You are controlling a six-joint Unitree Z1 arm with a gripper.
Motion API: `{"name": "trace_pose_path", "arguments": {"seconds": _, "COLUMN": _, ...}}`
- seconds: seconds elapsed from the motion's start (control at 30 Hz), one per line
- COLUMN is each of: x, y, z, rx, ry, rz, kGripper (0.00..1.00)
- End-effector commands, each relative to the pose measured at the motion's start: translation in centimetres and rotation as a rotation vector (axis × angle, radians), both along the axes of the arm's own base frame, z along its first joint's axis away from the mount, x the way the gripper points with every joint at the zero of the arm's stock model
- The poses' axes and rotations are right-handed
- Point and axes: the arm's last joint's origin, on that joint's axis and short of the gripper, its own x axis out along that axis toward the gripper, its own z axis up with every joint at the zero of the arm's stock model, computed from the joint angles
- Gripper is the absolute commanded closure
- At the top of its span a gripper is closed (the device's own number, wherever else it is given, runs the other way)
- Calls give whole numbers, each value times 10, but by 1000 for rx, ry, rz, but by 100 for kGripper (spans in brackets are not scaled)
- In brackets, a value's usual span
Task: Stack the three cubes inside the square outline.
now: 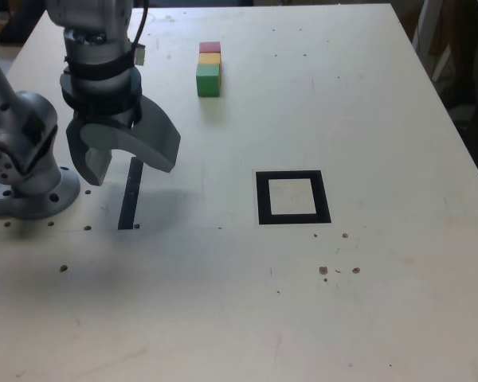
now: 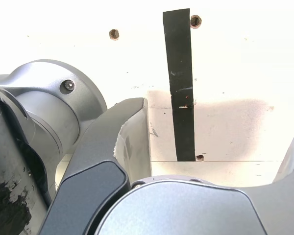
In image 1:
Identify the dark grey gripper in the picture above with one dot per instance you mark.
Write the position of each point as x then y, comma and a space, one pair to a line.
111, 118

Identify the green cube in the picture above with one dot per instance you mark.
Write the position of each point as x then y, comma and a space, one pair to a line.
207, 81

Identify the yellow cube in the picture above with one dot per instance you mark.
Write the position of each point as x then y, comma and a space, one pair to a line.
209, 59

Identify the red cube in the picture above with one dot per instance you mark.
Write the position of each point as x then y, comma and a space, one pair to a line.
209, 47

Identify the black tape square outline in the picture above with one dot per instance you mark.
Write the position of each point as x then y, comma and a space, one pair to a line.
263, 199

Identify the black tape strip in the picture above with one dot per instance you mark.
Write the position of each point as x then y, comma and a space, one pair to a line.
128, 199

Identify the white background post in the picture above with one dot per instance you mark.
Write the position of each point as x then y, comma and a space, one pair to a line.
422, 24

